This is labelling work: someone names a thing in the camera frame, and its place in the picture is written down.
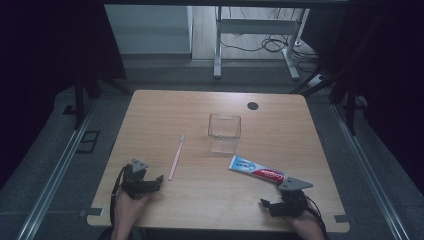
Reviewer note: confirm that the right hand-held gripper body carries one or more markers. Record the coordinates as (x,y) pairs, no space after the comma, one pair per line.
(292,203)

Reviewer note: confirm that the clear plastic cup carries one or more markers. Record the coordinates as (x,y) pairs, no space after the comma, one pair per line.
(224,136)

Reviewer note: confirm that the black table grommet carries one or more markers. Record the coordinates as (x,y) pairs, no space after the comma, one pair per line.
(252,106)

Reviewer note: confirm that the black floor outlet frame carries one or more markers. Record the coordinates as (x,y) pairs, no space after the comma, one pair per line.
(88,141)

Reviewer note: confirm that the white power strip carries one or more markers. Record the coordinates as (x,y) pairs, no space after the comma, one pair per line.
(315,80)

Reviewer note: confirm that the person's left hand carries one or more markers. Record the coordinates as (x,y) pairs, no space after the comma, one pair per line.
(126,210)

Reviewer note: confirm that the aluminium floor rail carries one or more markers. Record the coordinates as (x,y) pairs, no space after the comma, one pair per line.
(56,173)
(366,170)

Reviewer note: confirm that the white panel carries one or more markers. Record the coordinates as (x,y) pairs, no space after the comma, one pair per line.
(150,30)

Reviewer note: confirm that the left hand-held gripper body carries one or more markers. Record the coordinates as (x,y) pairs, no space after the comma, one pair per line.
(135,181)

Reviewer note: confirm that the white metal desk frame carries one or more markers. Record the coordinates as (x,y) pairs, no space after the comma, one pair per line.
(256,26)

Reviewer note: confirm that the person's right hand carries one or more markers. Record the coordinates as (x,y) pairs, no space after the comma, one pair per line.
(310,228)

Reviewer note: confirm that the blue and red toothpaste tube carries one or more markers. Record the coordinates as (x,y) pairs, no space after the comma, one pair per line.
(256,170)

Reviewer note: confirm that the black metal stand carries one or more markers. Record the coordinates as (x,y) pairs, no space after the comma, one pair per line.
(79,100)
(350,106)

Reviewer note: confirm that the pink toothbrush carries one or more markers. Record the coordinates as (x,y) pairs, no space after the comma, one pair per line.
(176,159)

